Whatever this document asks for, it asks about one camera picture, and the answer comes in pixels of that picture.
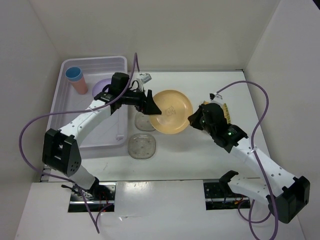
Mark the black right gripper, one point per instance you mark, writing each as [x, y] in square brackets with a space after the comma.
[193, 118]

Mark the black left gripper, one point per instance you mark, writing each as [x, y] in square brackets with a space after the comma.
[151, 108]

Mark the clear glass dish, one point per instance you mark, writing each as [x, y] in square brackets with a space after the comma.
[141, 146]
[142, 122]

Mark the yellow plastic plate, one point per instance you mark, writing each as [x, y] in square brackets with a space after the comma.
[175, 109]

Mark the woven bamboo tray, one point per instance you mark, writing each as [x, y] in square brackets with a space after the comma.
[224, 109]

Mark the purple plastic plate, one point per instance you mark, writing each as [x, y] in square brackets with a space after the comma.
[98, 87]

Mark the pink plastic cup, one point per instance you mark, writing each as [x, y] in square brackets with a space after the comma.
[79, 84]

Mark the blue plastic cup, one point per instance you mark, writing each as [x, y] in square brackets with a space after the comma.
[74, 74]

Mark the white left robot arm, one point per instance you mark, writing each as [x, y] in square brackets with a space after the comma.
[61, 147]

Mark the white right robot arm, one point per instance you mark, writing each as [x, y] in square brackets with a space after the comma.
[284, 193]

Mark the translucent plastic bin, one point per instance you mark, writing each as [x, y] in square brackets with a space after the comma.
[113, 131]

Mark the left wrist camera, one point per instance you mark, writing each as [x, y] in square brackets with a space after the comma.
[143, 78]

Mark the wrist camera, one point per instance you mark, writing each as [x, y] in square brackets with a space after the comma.
[143, 78]
[216, 98]

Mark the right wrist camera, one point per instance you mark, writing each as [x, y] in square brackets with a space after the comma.
[216, 98]

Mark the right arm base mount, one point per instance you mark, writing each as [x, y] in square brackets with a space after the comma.
[215, 199]

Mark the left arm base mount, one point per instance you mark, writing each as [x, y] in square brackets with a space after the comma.
[103, 203]

